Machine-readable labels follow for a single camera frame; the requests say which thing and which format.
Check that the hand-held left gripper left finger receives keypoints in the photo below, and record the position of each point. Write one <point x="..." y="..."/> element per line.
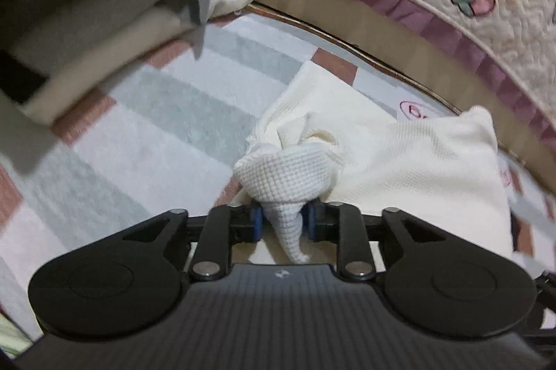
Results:
<point x="257" y="222"/>

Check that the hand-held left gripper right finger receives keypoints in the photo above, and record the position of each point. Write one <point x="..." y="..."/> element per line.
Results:
<point x="310" y="222"/>

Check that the cream pajama top green trim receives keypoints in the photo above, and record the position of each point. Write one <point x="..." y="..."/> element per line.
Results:
<point x="412" y="170"/>

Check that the striped printed floor rug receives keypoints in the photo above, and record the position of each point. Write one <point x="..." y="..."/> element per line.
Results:
<point x="152" y="126"/>

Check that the cream folded garment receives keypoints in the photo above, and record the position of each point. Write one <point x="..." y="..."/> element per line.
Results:
<point x="95" y="44"/>

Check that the beige bed frame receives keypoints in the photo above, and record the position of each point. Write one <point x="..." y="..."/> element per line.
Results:
<point x="347" y="9"/>

